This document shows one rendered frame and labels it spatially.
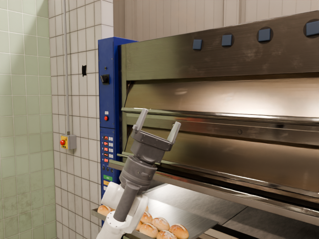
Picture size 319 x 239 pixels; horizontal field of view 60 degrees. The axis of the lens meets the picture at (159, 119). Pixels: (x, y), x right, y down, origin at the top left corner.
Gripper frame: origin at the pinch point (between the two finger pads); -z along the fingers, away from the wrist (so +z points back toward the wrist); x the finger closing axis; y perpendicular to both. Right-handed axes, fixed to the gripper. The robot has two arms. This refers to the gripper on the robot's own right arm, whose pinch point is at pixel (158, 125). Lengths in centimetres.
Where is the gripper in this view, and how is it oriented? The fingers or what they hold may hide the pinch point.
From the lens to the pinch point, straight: 76.6
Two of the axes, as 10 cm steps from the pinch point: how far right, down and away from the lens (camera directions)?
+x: -8.4, -3.4, -4.2
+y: -3.7, -2.1, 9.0
